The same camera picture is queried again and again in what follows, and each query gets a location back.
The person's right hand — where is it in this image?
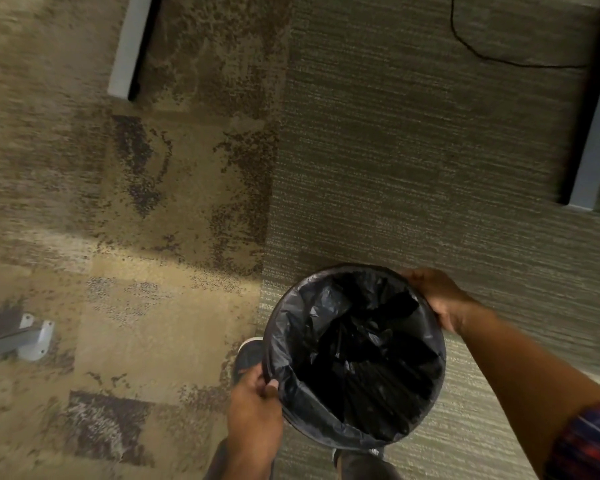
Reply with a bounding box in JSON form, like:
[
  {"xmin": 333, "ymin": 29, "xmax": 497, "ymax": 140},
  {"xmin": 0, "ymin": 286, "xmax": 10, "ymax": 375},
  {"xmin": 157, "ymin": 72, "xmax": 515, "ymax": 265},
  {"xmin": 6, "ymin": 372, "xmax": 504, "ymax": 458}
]
[{"xmin": 399, "ymin": 267, "xmax": 482, "ymax": 336}]

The person's left hand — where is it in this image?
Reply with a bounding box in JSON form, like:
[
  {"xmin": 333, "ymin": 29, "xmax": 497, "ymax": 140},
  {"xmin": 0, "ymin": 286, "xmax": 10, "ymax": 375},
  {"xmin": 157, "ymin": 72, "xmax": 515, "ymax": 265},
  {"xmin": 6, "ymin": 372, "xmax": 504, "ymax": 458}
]
[{"xmin": 226, "ymin": 365, "xmax": 285, "ymax": 461}]

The black round waste bin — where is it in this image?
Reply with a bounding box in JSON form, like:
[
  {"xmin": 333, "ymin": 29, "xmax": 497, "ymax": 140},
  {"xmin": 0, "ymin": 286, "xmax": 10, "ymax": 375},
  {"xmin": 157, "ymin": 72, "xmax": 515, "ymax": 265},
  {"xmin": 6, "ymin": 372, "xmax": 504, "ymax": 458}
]
[{"xmin": 261, "ymin": 265, "xmax": 448, "ymax": 451}]

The black plastic bin liner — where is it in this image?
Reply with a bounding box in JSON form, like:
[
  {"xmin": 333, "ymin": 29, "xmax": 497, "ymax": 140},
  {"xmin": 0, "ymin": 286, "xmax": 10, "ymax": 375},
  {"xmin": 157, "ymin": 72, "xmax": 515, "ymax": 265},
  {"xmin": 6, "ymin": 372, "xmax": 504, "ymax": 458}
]
[{"xmin": 263, "ymin": 266, "xmax": 447, "ymax": 443}]

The person's left forearm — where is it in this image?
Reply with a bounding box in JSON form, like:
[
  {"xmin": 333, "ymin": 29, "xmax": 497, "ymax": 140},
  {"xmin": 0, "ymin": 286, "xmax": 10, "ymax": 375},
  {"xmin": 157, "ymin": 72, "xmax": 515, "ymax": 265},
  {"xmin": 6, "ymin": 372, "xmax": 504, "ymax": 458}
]
[{"xmin": 219, "ymin": 452, "xmax": 280, "ymax": 480}]

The person's right forearm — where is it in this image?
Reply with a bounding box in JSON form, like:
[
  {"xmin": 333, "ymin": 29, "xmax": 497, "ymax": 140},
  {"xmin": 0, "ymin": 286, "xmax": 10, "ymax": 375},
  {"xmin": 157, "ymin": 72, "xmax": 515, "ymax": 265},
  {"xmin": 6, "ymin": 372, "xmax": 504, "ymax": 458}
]
[{"xmin": 457, "ymin": 301, "xmax": 600, "ymax": 480}]

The grey shoe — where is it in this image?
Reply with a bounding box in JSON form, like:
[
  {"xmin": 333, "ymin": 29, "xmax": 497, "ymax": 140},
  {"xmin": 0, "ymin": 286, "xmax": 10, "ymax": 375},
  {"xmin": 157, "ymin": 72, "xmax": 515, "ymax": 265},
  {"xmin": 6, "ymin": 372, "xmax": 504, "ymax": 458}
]
[
  {"xmin": 331, "ymin": 446, "xmax": 386, "ymax": 468},
  {"xmin": 233, "ymin": 337, "xmax": 266, "ymax": 384}
]

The white desk foot bar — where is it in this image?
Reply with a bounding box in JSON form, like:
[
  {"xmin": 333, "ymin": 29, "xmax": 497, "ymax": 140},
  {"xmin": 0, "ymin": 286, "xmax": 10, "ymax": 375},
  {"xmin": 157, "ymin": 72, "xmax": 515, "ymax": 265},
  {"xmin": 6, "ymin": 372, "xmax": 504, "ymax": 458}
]
[
  {"xmin": 566, "ymin": 65, "xmax": 600, "ymax": 212},
  {"xmin": 107, "ymin": 0, "xmax": 155, "ymax": 101}
]

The red blue plaid sleeve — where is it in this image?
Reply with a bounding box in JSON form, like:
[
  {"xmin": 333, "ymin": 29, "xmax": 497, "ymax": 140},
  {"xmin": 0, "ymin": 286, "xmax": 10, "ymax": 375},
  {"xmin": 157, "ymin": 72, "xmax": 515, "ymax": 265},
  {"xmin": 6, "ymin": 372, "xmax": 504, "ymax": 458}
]
[{"xmin": 544, "ymin": 402, "xmax": 600, "ymax": 480}]

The black cable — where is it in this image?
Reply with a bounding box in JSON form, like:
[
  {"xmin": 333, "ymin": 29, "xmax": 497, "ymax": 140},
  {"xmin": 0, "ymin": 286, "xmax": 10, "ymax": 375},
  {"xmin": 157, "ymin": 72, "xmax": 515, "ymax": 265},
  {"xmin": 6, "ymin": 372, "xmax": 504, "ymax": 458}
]
[{"xmin": 449, "ymin": 0, "xmax": 600, "ymax": 70}]

